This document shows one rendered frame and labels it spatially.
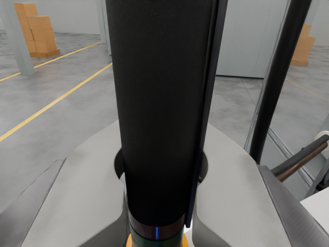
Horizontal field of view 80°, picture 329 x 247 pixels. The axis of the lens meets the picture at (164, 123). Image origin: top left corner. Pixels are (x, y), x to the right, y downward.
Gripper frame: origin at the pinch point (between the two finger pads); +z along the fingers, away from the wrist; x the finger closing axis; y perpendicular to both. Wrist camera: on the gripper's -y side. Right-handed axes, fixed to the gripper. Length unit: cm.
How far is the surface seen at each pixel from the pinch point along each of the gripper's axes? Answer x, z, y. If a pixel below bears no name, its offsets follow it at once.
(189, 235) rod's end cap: 2.5, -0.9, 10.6
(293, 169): 16.4, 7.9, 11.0
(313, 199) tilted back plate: 38, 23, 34
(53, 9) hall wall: -662, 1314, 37
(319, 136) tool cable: 23.9, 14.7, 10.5
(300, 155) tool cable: 17.5, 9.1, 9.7
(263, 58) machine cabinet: 251, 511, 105
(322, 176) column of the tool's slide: 55, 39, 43
